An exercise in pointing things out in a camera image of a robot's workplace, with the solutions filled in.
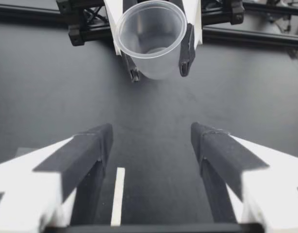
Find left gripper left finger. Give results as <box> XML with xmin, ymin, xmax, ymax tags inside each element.
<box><xmin>0</xmin><ymin>123</ymin><xmax>114</xmax><ymax>233</ymax></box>

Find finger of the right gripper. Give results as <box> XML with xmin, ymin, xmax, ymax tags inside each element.
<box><xmin>179</xmin><ymin>0</ymin><xmax>203</xmax><ymax>78</ymax></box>

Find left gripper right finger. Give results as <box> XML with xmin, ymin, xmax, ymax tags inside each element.
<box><xmin>191</xmin><ymin>121</ymin><xmax>298</xmax><ymax>233</ymax></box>

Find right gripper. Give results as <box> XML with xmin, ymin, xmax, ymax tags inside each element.
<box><xmin>55</xmin><ymin>0</ymin><xmax>244</xmax><ymax>83</ymax></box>

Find small clear plastic cup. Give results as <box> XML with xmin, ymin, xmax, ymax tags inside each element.
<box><xmin>116</xmin><ymin>0</ymin><xmax>188</xmax><ymax>81</ymax></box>

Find black frame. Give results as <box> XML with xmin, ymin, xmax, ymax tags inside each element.
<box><xmin>0</xmin><ymin>0</ymin><xmax>298</xmax><ymax>49</ymax></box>

